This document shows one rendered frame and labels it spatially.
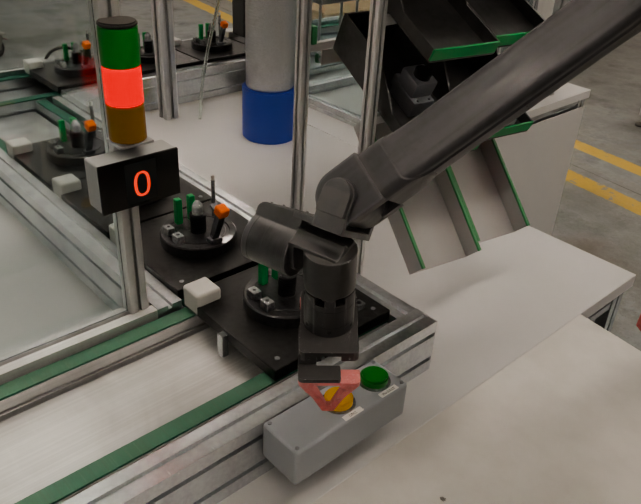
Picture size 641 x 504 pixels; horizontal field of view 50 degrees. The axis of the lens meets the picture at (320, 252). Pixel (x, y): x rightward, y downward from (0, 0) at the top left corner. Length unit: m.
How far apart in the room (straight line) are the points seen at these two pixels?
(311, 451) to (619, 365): 0.62
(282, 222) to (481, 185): 0.69
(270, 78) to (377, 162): 1.27
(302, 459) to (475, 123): 0.48
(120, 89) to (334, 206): 0.37
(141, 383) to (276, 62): 1.10
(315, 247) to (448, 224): 0.58
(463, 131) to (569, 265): 0.93
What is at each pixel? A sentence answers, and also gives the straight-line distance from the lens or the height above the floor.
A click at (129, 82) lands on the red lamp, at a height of 1.34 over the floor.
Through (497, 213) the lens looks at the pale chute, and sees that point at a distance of 1.37.
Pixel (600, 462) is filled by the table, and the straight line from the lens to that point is 1.14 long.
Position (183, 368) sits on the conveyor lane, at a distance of 1.10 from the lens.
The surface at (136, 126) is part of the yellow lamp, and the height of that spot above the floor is 1.28.
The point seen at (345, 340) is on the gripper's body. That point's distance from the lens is 0.77.
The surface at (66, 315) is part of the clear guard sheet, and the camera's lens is 1.10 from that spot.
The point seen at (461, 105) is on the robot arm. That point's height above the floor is 1.41.
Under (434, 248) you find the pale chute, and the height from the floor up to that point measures 1.01.
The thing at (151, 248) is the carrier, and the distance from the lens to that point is 1.29.
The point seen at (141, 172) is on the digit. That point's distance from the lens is 0.99.
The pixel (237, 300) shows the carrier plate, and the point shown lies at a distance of 1.14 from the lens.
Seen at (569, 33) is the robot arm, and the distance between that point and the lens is 0.69.
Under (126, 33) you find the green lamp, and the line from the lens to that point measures 0.92.
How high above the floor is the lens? 1.63
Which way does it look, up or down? 31 degrees down
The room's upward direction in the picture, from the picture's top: 3 degrees clockwise
